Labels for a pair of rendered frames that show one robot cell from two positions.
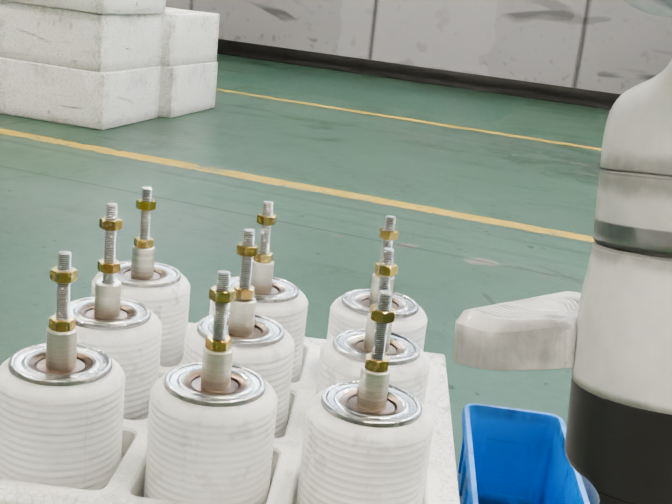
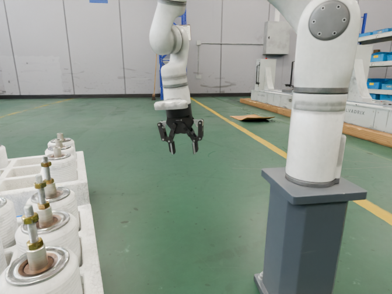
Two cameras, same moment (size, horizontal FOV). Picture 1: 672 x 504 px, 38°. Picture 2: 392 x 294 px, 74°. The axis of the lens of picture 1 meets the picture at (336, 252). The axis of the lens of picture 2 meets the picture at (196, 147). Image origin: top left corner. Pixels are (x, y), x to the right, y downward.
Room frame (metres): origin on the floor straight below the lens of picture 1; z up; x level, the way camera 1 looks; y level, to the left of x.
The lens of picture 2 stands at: (0.63, 0.56, 0.50)
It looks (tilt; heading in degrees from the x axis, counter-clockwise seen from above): 15 degrees down; 243
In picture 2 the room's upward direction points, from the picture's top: straight up
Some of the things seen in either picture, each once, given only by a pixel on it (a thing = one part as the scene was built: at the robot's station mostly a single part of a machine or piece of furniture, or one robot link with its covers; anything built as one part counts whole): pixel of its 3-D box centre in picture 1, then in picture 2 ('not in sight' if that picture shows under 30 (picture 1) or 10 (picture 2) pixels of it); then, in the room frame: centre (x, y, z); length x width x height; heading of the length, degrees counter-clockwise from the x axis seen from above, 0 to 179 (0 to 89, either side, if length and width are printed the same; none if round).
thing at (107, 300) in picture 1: (107, 299); not in sight; (0.80, 0.19, 0.26); 0.02 x 0.02 x 0.03
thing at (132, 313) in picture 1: (106, 313); not in sight; (0.80, 0.19, 0.25); 0.08 x 0.08 x 0.01
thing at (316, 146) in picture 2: not in sight; (313, 137); (0.20, 0.23, 0.39); 0.09 x 0.09 x 0.17; 71
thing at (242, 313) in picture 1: (242, 316); not in sight; (0.80, 0.07, 0.26); 0.02 x 0.02 x 0.03
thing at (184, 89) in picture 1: (148, 81); not in sight; (3.72, 0.77, 0.09); 0.39 x 0.39 x 0.18; 75
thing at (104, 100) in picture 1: (81, 89); not in sight; (3.32, 0.92, 0.09); 0.39 x 0.39 x 0.18; 75
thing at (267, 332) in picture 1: (240, 330); not in sight; (0.80, 0.07, 0.25); 0.08 x 0.08 x 0.01
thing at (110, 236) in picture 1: (109, 246); not in sight; (0.80, 0.19, 0.31); 0.01 x 0.01 x 0.08
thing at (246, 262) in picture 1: (245, 272); not in sight; (0.80, 0.07, 0.30); 0.01 x 0.01 x 0.08
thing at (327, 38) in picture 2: not in sight; (324, 50); (0.20, 0.23, 0.54); 0.09 x 0.09 x 0.17; 39
